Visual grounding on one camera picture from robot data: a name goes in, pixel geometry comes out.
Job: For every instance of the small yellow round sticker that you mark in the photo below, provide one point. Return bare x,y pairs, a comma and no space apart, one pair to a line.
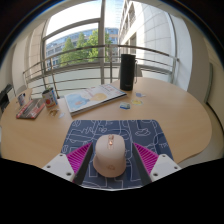
136,102

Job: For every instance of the red cover magazine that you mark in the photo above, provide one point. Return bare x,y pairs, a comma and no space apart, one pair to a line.
30,109

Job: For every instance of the metal balcony railing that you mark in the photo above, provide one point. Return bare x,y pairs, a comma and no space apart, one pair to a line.
83,48

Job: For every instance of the pale pink computer mouse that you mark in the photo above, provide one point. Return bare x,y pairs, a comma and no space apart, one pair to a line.
109,156

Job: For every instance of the light blue illustrated book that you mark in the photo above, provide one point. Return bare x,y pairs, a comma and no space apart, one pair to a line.
93,99

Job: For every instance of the small blue sticker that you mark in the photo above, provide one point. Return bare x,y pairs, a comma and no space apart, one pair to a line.
125,106

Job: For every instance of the black cylindrical bottle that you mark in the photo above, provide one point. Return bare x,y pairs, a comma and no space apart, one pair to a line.
127,71

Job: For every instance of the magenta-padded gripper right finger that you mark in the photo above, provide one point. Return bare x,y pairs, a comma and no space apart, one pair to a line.
164,165

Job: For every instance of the black and white printer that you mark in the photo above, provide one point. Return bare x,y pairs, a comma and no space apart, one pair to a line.
5,98

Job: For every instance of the blue patterned mouse pad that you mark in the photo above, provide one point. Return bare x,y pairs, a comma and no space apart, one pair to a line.
140,131

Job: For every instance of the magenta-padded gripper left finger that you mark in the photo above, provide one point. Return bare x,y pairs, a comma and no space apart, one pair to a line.
60,165

